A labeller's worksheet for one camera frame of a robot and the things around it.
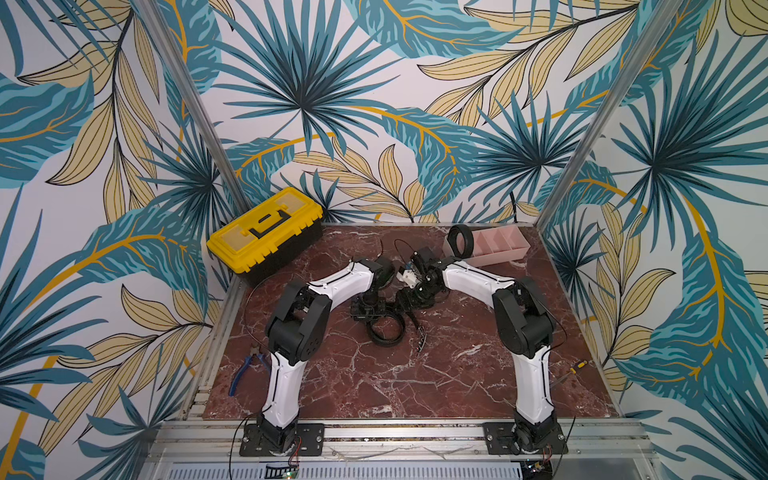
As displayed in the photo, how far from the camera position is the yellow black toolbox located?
92 centimetres

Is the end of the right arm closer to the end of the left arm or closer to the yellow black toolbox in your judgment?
the end of the left arm

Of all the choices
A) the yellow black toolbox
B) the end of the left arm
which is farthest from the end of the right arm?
the yellow black toolbox

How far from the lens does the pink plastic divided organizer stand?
3.49ft

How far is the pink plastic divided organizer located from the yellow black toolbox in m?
0.51

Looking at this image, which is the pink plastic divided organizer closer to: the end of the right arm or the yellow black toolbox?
the end of the right arm
